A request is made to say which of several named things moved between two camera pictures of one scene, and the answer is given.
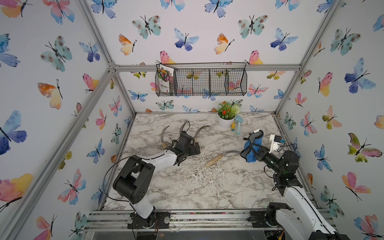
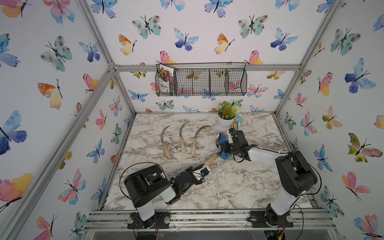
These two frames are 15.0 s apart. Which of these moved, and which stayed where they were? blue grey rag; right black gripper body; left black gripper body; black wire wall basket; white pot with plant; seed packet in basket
Moved: left black gripper body; blue grey rag; right black gripper body
Stayed: seed packet in basket; black wire wall basket; white pot with plant
